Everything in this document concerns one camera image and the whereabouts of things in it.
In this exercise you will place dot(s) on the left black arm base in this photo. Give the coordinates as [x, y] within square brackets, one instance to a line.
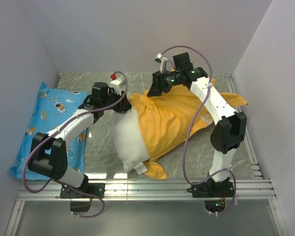
[80, 202]

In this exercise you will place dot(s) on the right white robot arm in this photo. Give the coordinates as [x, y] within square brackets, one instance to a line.
[230, 125]

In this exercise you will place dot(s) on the blue cartoon pillow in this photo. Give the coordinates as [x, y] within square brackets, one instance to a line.
[52, 108]

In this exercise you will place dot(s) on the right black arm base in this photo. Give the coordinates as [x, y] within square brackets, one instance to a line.
[219, 195]

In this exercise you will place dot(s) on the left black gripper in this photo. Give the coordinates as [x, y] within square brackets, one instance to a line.
[124, 105]

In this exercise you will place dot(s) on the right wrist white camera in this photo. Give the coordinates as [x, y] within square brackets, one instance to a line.
[162, 61]

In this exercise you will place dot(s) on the orange pillowcase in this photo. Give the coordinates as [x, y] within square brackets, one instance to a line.
[164, 122]

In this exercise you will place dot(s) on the aluminium mounting rail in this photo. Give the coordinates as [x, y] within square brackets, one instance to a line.
[153, 190]

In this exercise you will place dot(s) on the wrist white camera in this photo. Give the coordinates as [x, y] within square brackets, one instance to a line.
[162, 61]
[118, 84]

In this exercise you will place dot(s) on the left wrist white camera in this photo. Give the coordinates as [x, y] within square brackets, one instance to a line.
[118, 84]

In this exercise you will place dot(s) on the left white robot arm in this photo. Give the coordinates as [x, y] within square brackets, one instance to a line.
[48, 154]

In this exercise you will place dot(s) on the white pillow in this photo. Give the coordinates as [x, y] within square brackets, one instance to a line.
[129, 143]

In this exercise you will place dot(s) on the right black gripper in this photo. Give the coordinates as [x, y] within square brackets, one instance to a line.
[159, 85]

